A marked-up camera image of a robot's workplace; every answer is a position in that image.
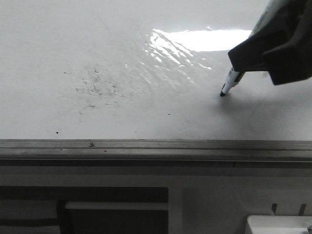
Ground white box lower right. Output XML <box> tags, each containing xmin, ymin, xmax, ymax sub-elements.
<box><xmin>245</xmin><ymin>215</ymin><xmax>312</xmax><ymax>234</ymax></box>

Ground white black whiteboard marker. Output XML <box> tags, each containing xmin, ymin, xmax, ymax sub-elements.
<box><xmin>220</xmin><ymin>0</ymin><xmax>277</xmax><ymax>97</ymax></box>

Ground grey aluminium marker tray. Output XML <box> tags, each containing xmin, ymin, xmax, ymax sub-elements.
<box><xmin>0</xmin><ymin>139</ymin><xmax>312</xmax><ymax>168</ymax></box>

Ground white whiteboard surface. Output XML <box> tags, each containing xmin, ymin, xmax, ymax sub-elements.
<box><xmin>0</xmin><ymin>0</ymin><xmax>312</xmax><ymax>140</ymax></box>

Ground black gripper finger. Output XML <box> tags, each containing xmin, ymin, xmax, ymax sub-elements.
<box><xmin>228</xmin><ymin>0</ymin><xmax>305</xmax><ymax>72</ymax></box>
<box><xmin>262</xmin><ymin>4</ymin><xmax>312</xmax><ymax>85</ymax></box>

